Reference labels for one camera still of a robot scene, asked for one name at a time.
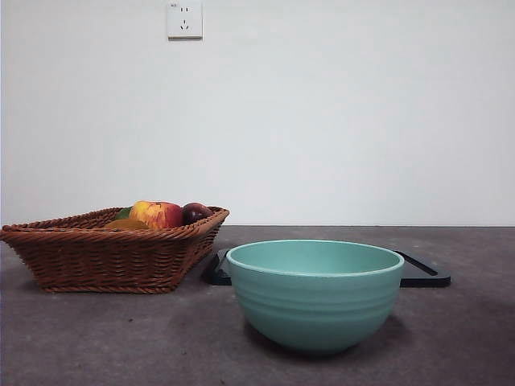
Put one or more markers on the teal ribbed bowl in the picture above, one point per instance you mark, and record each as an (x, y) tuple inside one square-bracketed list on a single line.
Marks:
[(318, 309)]

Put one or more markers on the red and yellow apple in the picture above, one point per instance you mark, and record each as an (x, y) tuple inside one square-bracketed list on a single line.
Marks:
[(159, 213)]

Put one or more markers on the dark rectangular tray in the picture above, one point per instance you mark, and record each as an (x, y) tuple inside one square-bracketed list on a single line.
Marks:
[(422, 277)]

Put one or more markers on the brown kiwifruit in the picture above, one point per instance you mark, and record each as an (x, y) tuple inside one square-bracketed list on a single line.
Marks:
[(126, 224)]

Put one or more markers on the white wall socket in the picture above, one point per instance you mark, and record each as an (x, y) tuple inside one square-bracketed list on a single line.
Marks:
[(185, 20)]

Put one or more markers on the dark red plum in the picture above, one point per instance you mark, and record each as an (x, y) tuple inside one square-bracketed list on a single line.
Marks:
[(195, 212)]

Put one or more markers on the green fruit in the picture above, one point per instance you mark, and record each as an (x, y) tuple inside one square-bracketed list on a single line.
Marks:
[(124, 213)]

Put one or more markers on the brown wicker basket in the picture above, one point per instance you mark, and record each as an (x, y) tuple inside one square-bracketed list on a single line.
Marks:
[(100, 257)]

